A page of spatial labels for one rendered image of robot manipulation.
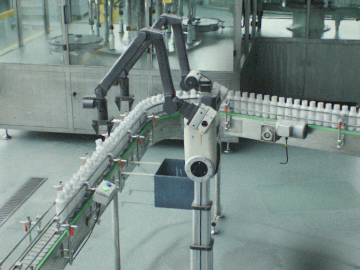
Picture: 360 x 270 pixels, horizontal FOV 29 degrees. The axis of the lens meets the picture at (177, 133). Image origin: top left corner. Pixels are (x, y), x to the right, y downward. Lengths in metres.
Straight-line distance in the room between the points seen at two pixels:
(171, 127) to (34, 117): 2.75
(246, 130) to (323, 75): 3.74
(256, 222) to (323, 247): 0.65
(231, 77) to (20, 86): 2.33
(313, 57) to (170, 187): 4.92
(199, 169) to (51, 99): 4.09
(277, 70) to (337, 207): 3.15
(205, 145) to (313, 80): 5.39
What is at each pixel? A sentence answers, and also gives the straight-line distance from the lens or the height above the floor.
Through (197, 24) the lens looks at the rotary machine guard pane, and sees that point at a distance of 7.03.
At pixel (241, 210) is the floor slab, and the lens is 6.07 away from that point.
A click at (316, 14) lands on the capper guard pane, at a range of 8.83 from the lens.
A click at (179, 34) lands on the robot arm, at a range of 3.88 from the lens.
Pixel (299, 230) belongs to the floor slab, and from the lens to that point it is 5.78.
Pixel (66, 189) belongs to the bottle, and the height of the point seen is 1.16.
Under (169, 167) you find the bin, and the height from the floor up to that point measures 0.89.
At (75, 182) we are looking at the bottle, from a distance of 3.72.
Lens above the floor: 2.58
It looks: 19 degrees down
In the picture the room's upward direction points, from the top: straight up
